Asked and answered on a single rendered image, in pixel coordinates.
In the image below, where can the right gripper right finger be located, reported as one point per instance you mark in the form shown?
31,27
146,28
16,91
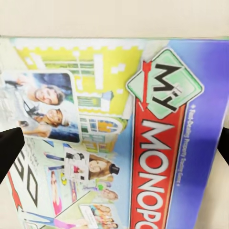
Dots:
223,146

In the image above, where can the board game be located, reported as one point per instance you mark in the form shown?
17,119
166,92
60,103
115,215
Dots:
120,132

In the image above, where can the bed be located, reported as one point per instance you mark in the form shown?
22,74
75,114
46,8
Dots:
125,18

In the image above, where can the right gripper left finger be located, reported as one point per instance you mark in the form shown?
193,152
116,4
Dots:
11,143

